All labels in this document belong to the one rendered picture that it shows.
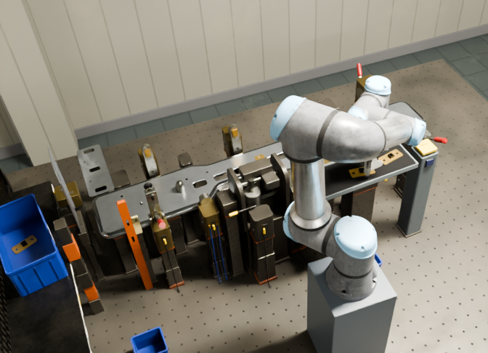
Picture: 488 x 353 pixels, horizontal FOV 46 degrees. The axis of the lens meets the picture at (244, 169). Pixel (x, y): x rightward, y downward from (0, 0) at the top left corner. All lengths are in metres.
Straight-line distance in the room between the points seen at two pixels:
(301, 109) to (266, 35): 2.75
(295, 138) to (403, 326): 1.06
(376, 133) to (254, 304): 1.07
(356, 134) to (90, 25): 2.65
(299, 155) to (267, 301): 0.96
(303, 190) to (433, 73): 1.91
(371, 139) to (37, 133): 2.84
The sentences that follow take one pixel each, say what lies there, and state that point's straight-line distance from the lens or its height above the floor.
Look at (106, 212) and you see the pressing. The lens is 2.18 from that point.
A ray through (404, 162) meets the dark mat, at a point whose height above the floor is 1.16.
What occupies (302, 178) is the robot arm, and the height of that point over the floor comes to 1.53.
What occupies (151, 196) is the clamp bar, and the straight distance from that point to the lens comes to 1.90.
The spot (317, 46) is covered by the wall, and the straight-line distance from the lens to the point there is 4.25.
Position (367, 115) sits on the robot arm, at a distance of 1.66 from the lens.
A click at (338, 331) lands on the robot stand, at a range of 1.78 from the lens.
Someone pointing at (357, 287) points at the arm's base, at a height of 1.15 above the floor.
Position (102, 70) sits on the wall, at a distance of 3.86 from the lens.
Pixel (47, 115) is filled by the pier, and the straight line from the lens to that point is 3.76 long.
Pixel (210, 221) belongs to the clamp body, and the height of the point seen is 1.04.
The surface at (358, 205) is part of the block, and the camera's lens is 2.07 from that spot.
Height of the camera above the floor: 2.56
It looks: 45 degrees down
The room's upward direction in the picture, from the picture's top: 6 degrees counter-clockwise
